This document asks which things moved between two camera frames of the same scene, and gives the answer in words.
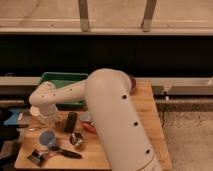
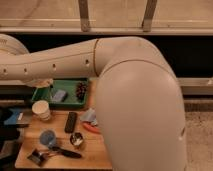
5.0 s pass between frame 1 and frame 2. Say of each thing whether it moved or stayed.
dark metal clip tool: stayed
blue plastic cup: stayed
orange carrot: stayed
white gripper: moved
